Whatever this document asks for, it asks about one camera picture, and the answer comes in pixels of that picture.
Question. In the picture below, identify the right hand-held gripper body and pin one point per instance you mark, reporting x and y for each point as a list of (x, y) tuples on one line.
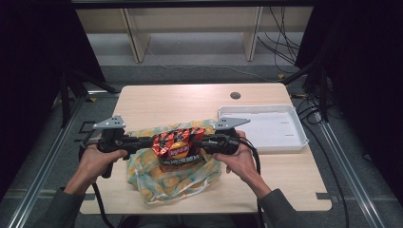
[(229, 144)]

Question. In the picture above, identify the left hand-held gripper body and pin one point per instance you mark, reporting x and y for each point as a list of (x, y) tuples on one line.
[(109, 141)]

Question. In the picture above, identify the red snack packet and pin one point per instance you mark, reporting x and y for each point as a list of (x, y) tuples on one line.
[(177, 145)]

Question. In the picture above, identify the green orange-patterned plastic bag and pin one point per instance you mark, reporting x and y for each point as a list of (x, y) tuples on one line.
[(171, 183)]

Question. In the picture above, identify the person's right hand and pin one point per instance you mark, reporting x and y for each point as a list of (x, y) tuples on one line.
[(242, 163)]

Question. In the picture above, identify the person's left hand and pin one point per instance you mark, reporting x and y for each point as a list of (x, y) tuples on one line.
[(92, 164)]

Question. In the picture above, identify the yellow tape piece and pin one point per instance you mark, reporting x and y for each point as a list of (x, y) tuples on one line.
[(92, 99), (280, 76)]

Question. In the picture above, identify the white plastic tray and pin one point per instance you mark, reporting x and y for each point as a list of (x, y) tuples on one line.
[(275, 133)]

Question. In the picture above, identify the grey round table grommet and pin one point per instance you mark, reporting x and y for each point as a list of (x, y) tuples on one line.
[(235, 95)]

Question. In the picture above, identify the black metal stand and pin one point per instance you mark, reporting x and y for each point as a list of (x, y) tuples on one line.
[(65, 95), (323, 95)]

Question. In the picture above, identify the dark curtain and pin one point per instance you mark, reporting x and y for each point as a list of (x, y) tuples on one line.
[(31, 79), (367, 79)]

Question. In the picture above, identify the aluminium frame rail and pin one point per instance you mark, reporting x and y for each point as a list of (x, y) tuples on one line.
[(47, 164), (348, 177)]

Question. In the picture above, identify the light wooden shelf frame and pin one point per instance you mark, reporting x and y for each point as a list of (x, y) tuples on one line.
[(139, 44)]

